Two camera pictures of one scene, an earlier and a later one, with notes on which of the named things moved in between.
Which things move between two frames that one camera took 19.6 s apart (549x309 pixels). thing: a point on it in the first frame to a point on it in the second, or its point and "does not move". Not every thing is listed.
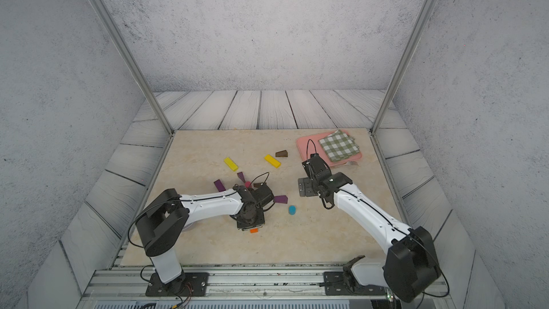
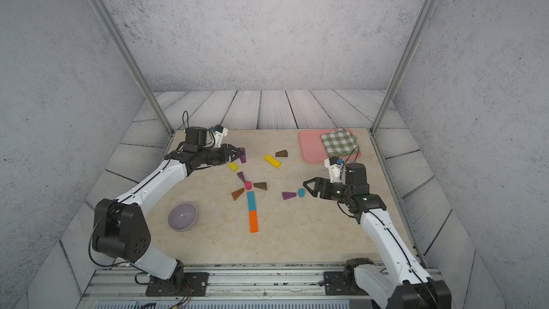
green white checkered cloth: [339, 145] does not move
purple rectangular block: [219, 186] to [242, 157]
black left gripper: [245, 226] to [232, 147]
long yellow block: [231, 164] does not move
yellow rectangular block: [271, 160] does not move
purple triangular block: [281, 199] to [287, 194]
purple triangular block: [241, 175] does not move
